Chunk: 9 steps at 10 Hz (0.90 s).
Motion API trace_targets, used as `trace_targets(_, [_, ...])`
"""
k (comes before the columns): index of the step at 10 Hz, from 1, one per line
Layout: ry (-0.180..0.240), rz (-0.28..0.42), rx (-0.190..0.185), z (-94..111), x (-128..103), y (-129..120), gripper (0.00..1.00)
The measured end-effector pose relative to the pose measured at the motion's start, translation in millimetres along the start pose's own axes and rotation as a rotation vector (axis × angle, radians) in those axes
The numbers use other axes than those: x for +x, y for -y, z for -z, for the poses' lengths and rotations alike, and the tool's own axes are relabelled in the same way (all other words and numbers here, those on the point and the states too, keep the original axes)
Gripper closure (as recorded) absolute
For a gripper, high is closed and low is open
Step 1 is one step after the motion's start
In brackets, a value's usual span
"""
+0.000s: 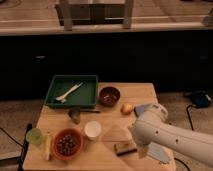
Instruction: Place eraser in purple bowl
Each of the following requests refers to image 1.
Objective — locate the green plastic cup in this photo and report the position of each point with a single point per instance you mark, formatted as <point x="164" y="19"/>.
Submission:
<point x="34" y="136"/>

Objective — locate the white cup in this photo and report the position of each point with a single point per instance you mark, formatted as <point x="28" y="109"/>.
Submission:
<point x="92" y="130"/>

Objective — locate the small orange fruit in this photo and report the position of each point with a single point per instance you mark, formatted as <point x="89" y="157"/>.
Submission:
<point x="126" y="109"/>

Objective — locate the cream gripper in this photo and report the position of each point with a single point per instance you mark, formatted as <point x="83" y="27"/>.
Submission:
<point x="142" y="151"/>

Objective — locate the green plastic tray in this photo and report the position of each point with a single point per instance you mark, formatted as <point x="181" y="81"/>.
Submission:
<point x="84" y="97"/>

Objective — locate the orange bowl with beads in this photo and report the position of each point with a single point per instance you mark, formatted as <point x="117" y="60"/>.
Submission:
<point x="67" y="144"/>

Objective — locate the purple bowl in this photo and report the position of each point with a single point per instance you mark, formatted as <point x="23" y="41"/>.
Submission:
<point x="109" y="96"/>

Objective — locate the blue sponge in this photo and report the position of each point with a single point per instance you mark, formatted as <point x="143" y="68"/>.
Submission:
<point x="140" y="109"/>

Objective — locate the wooden stool frame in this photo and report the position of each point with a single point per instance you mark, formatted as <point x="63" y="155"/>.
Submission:
<point x="71" y="13"/>

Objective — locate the white plastic fork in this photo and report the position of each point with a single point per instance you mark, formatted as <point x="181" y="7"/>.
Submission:
<point x="62" y="98"/>

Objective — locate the wooden block eraser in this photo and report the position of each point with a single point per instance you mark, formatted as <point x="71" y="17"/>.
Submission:
<point x="124" y="148"/>

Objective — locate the yellow banana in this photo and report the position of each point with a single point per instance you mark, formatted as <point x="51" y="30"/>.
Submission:
<point x="47" y="150"/>

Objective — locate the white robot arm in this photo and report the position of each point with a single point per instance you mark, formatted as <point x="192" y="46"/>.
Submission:
<point x="150" y="126"/>

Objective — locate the grey folded cloth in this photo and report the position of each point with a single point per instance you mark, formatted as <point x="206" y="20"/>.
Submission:
<point x="157" y="152"/>

